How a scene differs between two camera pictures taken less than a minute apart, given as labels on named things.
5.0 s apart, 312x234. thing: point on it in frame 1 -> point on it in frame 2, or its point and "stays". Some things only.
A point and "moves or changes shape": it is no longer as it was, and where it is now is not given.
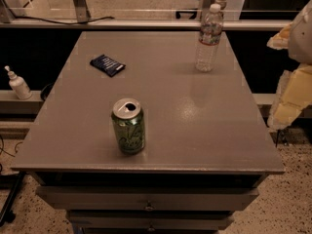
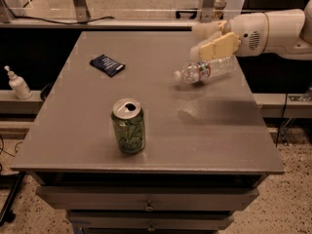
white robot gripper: x=301 y=39 -> x=249 y=30
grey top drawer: x=146 y=198 stays
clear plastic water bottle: x=210 y=38 moves or changes shape
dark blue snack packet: x=107 y=65 stays
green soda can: x=129 y=121 stays
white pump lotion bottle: x=19 y=84 stays
